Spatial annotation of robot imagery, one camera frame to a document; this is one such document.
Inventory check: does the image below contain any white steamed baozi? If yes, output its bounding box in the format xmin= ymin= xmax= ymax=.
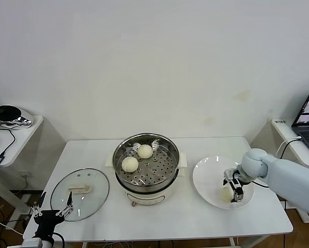
xmin=137 ymin=144 xmax=153 ymax=159
xmin=121 ymin=156 xmax=140 ymax=173
xmin=220 ymin=188 xmax=233 ymax=202

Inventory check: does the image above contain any white floor cable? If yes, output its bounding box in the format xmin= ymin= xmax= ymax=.
xmin=0 ymin=215 xmax=25 ymax=236

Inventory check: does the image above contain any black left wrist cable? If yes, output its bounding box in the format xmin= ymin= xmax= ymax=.
xmin=52 ymin=231 xmax=66 ymax=248

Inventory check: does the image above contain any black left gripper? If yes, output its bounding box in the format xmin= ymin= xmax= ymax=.
xmin=32 ymin=191 xmax=75 ymax=237

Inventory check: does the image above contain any white round plate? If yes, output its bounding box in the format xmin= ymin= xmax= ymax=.
xmin=192 ymin=155 xmax=255 ymax=210

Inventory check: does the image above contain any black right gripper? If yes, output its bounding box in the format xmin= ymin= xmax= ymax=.
xmin=223 ymin=169 xmax=248 ymax=204

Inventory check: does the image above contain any glass lid with cream handle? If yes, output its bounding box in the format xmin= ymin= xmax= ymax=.
xmin=50 ymin=168 xmax=111 ymax=222

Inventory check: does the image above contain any cream electric cooking pot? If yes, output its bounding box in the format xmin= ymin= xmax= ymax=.
xmin=105 ymin=152 xmax=188 ymax=207

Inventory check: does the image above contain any black cable on side table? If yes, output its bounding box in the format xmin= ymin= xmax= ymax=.
xmin=0 ymin=126 xmax=17 ymax=158

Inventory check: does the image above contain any shiny chrome helmet-shaped object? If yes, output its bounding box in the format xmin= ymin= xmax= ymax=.
xmin=0 ymin=104 xmax=35 ymax=129

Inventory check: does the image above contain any white side table with laptop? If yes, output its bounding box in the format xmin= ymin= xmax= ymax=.
xmin=270 ymin=118 xmax=309 ymax=224

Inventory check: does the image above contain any white laptop cable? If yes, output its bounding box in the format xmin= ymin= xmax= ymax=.
xmin=275 ymin=136 xmax=303 ymax=160

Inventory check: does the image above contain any stainless steel steamer basket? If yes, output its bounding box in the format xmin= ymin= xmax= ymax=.
xmin=112 ymin=132 xmax=180 ymax=191

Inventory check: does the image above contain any white side table with chrome object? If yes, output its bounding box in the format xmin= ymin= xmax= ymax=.
xmin=0 ymin=115 xmax=67 ymax=225

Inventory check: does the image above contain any black cable with adapter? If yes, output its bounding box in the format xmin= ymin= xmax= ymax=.
xmin=280 ymin=138 xmax=304 ymax=160

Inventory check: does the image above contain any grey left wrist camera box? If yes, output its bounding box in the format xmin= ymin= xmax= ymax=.
xmin=21 ymin=237 xmax=43 ymax=248

